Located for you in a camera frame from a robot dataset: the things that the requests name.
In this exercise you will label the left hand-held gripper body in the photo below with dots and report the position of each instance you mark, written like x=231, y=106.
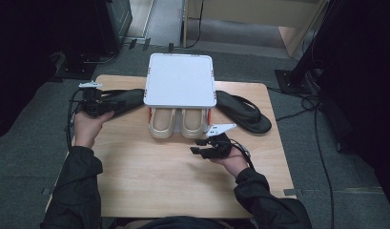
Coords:
x=94, y=106

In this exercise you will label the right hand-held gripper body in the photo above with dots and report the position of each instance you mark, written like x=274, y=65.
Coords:
x=219, y=146

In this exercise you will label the black flip-flop sandal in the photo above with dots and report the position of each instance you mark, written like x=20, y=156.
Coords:
x=237, y=108
x=132, y=95

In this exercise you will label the cream clog shoe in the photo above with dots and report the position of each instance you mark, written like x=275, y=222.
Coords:
x=194, y=124
x=161, y=124

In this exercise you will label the white two-tier shoe rack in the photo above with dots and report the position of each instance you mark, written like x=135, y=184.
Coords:
x=180, y=79

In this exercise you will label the person's right hand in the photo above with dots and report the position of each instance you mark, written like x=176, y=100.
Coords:
x=232, y=162

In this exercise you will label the person's left hand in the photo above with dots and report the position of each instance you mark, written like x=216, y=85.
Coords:
x=87, y=129

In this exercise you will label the black flat stand base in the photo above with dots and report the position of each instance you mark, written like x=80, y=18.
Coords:
x=75, y=68

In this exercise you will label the person's torso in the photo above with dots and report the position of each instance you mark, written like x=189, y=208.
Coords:
x=183, y=222

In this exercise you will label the black plug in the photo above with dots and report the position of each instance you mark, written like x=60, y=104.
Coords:
x=170, y=47

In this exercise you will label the black equipment cabinet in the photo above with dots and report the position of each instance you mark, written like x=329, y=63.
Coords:
x=116, y=22

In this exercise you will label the grey floor tape piece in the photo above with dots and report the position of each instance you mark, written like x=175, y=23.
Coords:
x=46, y=191
x=292, y=192

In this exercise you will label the black metal stand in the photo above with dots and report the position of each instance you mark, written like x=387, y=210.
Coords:
x=294, y=79

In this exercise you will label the light wooden cabinet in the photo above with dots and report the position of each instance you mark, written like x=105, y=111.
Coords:
x=246, y=12

